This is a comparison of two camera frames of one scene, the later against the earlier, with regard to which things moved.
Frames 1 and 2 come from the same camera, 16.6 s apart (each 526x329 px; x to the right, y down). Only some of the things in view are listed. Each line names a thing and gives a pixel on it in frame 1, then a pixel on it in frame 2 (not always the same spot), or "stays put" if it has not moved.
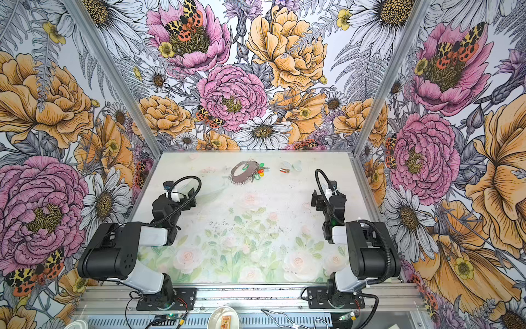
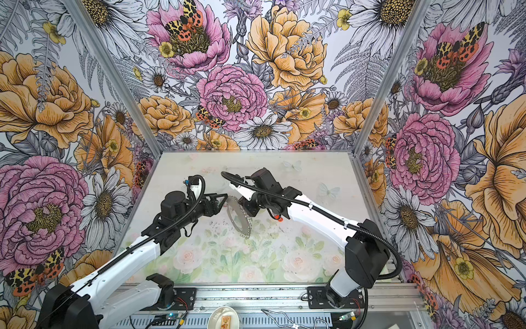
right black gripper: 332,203 to 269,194
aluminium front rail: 382,298 stays put
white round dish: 223,317 stays put
